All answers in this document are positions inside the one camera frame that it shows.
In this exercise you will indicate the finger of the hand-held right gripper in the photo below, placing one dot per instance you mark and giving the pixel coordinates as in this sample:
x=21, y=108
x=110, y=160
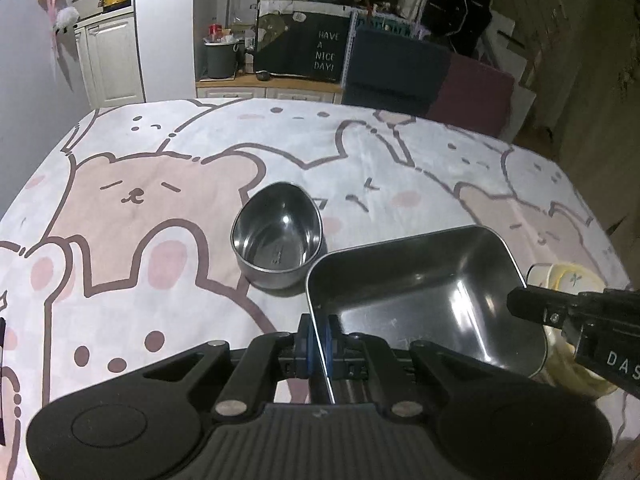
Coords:
x=540, y=307

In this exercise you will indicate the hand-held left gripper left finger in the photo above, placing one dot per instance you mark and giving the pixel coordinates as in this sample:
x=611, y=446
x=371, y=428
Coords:
x=310, y=357

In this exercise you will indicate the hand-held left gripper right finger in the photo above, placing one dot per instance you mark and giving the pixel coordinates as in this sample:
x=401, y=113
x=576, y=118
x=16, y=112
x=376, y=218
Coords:
x=334, y=345

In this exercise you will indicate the square steel container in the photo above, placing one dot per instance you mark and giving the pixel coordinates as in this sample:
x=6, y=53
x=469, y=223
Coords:
x=415, y=290

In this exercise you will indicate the oval steel bowl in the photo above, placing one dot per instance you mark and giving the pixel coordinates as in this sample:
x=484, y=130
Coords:
x=275, y=235

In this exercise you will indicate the bear-print tablecloth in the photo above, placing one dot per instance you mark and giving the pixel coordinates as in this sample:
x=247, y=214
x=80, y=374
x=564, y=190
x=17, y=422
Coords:
x=150, y=210

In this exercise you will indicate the maroon chair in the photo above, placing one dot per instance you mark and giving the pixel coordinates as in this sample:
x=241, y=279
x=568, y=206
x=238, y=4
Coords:
x=475, y=95

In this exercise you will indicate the dark blue chair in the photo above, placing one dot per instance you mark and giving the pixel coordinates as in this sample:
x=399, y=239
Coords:
x=395, y=70

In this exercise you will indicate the black lettered cabinet curtain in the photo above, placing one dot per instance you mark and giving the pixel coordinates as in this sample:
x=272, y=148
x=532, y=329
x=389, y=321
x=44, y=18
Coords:
x=300, y=50

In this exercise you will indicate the grey trash bin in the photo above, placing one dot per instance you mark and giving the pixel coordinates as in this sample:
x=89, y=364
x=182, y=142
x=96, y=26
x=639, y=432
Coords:
x=222, y=60

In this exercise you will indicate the black phone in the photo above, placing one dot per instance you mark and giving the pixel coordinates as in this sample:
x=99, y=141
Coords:
x=2, y=380

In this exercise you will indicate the black white-trimmed vest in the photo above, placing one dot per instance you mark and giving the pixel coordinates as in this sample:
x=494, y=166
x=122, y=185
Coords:
x=460, y=5

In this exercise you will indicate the white kitchen cabinet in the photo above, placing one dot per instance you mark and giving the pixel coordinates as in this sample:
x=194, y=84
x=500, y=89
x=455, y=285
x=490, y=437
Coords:
x=112, y=60

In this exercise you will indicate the white plush toy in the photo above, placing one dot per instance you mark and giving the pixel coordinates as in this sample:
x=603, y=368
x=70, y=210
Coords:
x=67, y=17

